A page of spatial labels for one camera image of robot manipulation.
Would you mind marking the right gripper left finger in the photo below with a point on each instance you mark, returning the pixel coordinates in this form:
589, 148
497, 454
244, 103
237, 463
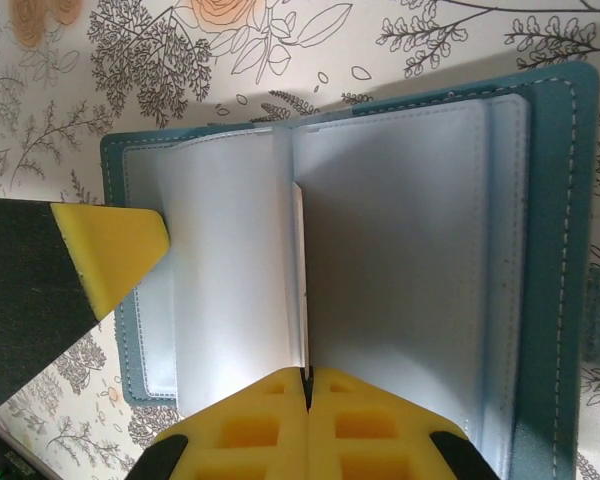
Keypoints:
240, 430

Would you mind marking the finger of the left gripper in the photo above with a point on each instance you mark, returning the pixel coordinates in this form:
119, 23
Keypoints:
55, 275

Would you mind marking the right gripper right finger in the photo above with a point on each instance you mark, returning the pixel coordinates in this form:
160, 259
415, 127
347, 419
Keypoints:
370, 435

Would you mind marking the teal card holder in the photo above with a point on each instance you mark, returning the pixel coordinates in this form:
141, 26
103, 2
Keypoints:
405, 250

